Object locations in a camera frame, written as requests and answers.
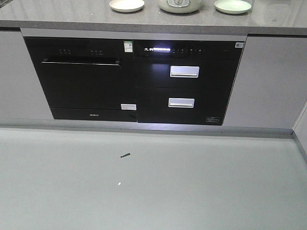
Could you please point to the white label sticker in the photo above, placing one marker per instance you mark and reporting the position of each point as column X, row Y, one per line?
column 127, row 106

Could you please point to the black disinfection cabinet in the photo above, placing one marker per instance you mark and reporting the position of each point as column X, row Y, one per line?
column 218, row 62

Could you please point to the green energy label sticker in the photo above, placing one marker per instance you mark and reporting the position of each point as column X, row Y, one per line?
column 128, row 46

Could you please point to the black built-in dishwasher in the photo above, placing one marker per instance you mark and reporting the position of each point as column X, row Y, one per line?
column 84, row 78

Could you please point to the white QR sticker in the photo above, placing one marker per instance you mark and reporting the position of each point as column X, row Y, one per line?
column 239, row 44

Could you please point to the green electric cooking pot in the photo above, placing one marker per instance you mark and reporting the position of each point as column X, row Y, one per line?
column 180, row 6

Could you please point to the cream white plate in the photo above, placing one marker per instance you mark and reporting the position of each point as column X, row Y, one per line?
column 127, row 5

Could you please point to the grey cabinet door panel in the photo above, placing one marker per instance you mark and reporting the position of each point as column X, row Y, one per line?
column 270, row 87

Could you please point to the light green plate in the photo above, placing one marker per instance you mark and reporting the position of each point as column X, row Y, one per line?
column 232, row 6

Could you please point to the grey left cabinet panel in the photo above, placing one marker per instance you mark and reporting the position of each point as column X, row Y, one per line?
column 21, row 94

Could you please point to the grey side cabinet panel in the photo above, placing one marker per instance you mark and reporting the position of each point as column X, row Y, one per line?
column 300, row 128

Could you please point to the silver lower drawer handle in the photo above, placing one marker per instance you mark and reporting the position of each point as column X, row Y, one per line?
column 181, row 102

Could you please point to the silver drawer handle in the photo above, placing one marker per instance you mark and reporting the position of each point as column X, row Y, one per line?
column 181, row 102
column 184, row 71

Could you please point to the silver upper drawer handle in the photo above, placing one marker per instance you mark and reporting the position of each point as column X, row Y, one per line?
column 184, row 71

